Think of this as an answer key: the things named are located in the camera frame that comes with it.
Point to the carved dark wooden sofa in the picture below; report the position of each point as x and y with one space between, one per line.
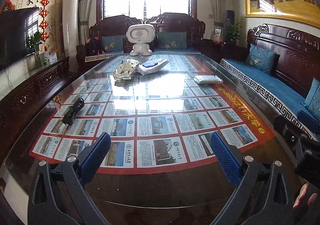
175 24

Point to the printed poster under glass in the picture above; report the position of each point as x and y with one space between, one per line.
155 120

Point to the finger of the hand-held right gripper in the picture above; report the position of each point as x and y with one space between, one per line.
308 121
287 128

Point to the patterned curtain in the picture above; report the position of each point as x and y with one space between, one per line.
216 0
86 7

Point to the person's right hand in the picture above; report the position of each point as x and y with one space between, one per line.
307 195

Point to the red diamond wall ornament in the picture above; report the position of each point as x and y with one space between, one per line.
7 5

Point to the green plant in glass vase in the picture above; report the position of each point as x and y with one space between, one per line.
33 42

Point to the teal embroidered cushion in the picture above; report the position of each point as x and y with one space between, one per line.
172 40
112 44

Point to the dark wooden television cabinet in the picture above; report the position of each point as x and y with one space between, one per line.
25 95

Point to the white tray with blue items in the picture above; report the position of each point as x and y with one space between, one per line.
153 66

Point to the green and white card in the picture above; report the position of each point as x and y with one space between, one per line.
218 34

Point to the blue seat pad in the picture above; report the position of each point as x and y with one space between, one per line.
270 85

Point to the blue embroidered pillow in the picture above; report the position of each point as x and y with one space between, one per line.
261 59
312 97

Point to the white tower air conditioner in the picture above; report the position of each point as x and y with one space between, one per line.
70 25

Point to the white robot toy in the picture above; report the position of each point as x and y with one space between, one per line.
140 37

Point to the calligraphy wall mural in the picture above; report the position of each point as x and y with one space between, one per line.
30 1

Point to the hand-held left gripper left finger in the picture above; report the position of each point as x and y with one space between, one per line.
97 155

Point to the carved wooden side sofa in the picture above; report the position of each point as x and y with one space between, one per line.
295 47

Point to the dark bag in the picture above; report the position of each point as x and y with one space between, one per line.
95 46

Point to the green and white box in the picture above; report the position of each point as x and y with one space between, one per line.
48 58

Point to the black flat television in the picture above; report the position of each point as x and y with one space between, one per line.
17 35

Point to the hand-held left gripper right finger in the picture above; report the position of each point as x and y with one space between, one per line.
225 157

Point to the green potted plant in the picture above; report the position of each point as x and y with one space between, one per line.
233 31

